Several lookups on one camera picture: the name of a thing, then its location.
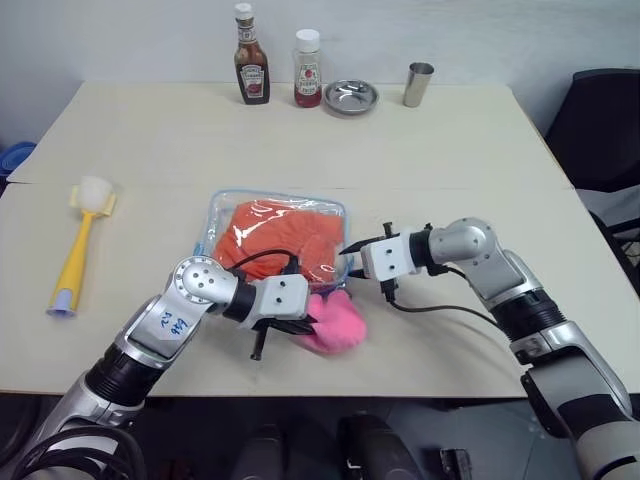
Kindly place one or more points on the small dark block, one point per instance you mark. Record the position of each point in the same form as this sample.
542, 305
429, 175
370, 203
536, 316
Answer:
454, 462

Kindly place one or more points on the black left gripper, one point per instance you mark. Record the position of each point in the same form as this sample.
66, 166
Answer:
259, 344

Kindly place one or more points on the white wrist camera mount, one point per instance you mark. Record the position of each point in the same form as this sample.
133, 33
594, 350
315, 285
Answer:
282, 297
387, 257

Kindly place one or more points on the round metal bowl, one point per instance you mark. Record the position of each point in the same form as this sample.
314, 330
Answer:
351, 96

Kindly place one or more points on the metal cup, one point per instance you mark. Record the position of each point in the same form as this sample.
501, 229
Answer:
418, 85

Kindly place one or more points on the blue plastic object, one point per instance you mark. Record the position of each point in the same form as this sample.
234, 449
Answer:
15, 157

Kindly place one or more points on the black chair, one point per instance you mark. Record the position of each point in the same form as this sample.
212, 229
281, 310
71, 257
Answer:
600, 130

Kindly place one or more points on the pink cloth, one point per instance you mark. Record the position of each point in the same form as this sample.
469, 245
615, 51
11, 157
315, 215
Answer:
335, 325

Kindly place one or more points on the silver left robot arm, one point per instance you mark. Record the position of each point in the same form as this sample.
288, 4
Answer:
200, 282

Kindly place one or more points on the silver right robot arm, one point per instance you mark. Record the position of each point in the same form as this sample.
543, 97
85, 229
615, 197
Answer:
470, 240

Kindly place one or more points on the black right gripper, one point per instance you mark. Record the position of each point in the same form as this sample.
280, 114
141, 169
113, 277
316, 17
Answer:
389, 289

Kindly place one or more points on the tall dark ketchup bottle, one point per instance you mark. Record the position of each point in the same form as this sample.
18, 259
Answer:
252, 65

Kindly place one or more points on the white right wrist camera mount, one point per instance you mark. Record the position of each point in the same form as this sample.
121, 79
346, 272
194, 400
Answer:
387, 257

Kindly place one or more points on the clear plastic pouch blue trim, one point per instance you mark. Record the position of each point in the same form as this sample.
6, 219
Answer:
225, 210

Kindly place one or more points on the small clear ketchup bottle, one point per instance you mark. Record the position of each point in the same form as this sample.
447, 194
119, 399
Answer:
307, 75

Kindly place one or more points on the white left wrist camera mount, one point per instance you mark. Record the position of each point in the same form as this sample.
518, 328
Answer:
282, 297

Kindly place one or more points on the orange cloth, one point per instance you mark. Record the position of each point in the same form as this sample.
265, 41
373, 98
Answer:
270, 230

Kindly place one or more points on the yellow brush with white sponge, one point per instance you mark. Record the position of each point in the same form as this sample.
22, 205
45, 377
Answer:
75, 260

